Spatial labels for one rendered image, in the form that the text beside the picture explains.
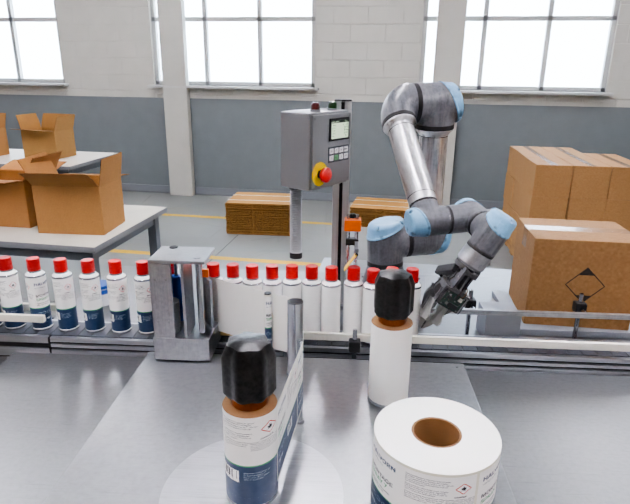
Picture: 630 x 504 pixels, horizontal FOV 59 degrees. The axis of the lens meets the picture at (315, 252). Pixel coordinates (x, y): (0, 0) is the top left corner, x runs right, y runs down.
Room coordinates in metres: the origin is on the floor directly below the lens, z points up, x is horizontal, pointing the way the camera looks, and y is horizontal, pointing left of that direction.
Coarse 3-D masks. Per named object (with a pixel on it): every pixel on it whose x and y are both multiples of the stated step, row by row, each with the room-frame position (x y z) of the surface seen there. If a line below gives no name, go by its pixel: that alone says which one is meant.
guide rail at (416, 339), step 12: (312, 336) 1.32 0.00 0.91; (324, 336) 1.32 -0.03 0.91; (336, 336) 1.32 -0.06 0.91; (348, 336) 1.32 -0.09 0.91; (360, 336) 1.32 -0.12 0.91; (420, 336) 1.31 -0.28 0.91; (432, 336) 1.31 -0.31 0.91; (444, 336) 1.31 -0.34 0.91; (552, 348) 1.29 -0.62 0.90; (564, 348) 1.29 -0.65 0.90; (576, 348) 1.29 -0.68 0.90; (588, 348) 1.28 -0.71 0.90; (600, 348) 1.28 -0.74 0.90; (612, 348) 1.28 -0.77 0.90; (624, 348) 1.28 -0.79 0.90
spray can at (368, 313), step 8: (368, 272) 1.34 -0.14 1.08; (376, 272) 1.34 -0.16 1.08; (368, 280) 1.34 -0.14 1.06; (368, 288) 1.33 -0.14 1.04; (368, 296) 1.33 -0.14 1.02; (368, 304) 1.33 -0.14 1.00; (368, 312) 1.33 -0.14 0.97; (368, 320) 1.33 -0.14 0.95; (368, 328) 1.33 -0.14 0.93; (368, 344) 1.33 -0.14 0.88
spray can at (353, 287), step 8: (352, 272) 1.35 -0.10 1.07; (352, 280) 1.35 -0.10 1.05; (360, 280) 1.37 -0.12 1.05; (344, 288) 1.36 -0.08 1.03; (352, 288) 1.34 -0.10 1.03; (360, 288) 1.35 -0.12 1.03; (344, 296) 1.36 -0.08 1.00; (352, 296) 1.34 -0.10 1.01; (360, 296) 1.35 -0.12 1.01; (344, 304) 1.36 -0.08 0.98; (352, 304) 1.34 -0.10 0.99; (360, 304) 1.35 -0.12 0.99; (344, 312) 1.36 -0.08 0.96; (352, 312) 1.34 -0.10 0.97; (360, 312) 1.35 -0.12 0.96; (344, 320) 1.36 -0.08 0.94; (352, 320) 1.34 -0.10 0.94; (360, 320) 1.36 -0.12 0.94; (344, 328) 1.36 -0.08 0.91; (352, 328) 1.34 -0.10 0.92; (360, 328) 1.36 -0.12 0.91
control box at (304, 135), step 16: (288, 112) 1.40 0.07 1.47; (304, 112) 1.38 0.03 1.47; (320, 112) 1.40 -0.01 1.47; (336, 112) 1.45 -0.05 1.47; (288, 128) 1.40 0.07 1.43; (304, 128) 1.37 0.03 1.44; (320, 128) 1.38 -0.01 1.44; (288, 144) 1.40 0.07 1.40; (304, 144) 1.37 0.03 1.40; (320, 144) 1.38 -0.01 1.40; (336, 144) 1.44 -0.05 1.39; (288, 160) 1.40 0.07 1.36; (304, 160) 1.37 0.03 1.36; (320, 160) 1.39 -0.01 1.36; (288, 176) 1.40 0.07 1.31; (304, 176) 1.37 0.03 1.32; (336, 176) 1.44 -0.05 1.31
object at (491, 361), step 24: (72, 336) 1.36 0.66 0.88; (480, 336) 1.39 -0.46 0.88; (504, 336) 1.39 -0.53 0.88; (432, 360) 1.30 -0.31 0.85; (456, 360) 1.29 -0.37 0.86; (480, 360) 1.29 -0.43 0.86; (504, 360) 1.29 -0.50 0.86; (528, 360) 1.29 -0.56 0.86; (552, 360) 1.28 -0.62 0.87; (576, 360) 1.28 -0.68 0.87; (600, 360) 1.27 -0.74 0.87; (624, 360) 1.27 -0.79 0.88
